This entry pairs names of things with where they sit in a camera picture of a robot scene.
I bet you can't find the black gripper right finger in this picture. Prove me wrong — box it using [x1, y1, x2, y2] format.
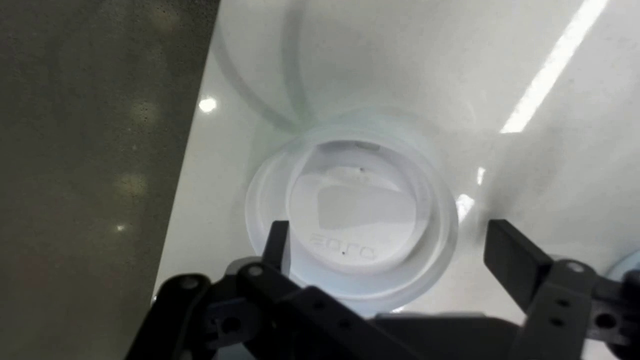
[481, 217, 640, 360]

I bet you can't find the white plastic cup lid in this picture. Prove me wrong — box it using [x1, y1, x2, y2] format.
[242, 128, 462, 315]

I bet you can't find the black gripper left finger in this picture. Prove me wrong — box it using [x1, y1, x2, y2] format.
[126, 217, 427, 360]

